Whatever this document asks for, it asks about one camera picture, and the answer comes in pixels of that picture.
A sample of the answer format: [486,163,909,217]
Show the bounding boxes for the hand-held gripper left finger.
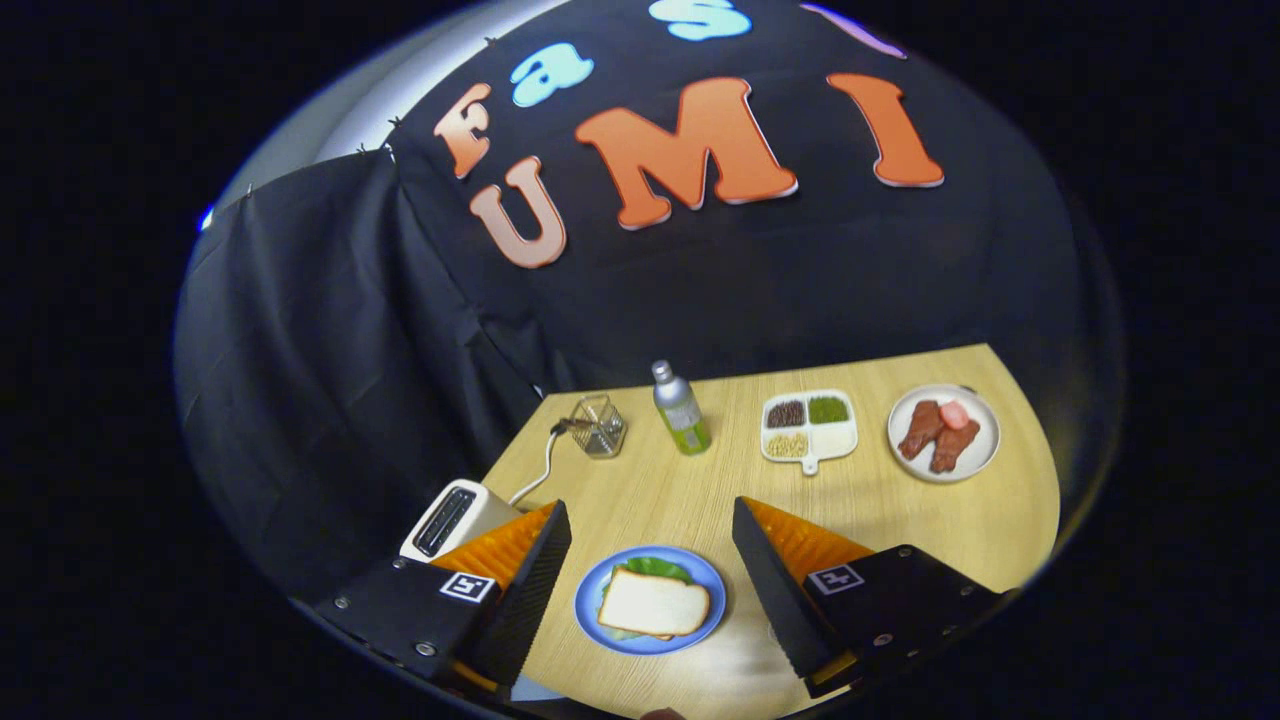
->
[312,499,573,701]

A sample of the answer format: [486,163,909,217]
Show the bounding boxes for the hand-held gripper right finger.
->
[731,496,1006,699]

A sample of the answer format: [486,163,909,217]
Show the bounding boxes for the green lettuce leaf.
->
[600,556,694,641]

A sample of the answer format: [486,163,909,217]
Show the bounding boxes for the white bread slice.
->
[597,569,712,639]

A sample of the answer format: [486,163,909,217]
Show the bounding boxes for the blue round plate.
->
[574,545,728,657]

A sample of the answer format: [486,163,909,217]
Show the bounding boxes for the white toaster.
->
[399,479,523,564]

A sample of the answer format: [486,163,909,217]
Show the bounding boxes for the white divided bean dish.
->
[760,389,860,477]

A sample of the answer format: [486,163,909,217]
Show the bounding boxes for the green label metal bottle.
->
[651,360,713,457]

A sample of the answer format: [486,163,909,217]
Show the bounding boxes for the brown meat piece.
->
[929,420,982,475]
[897,400,945,462]

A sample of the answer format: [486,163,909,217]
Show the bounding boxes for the white round meat plate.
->
[887,384,1002,485]

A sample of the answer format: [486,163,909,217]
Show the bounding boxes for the black backdrop cloth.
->
[175,0,1126,611]

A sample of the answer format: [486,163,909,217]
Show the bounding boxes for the white power cable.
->
[508,428,561,506]

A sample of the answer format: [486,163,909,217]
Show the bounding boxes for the metal wire basket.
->
[568,393,628,460]

